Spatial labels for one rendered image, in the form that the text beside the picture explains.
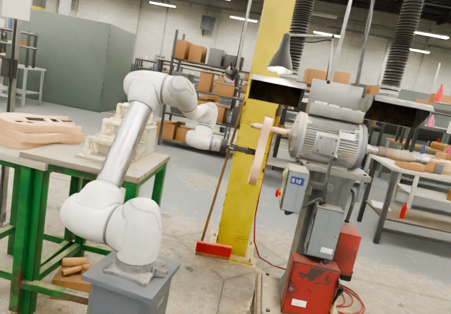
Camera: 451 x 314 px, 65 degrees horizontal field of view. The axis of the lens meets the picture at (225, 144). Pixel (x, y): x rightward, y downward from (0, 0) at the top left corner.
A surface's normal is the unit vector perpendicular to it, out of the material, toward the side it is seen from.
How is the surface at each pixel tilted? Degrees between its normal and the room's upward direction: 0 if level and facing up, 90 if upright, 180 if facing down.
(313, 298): 90
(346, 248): 90
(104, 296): 90
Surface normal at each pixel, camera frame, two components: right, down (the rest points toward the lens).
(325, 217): -0.11, 0.16
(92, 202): -0.01, -0.46
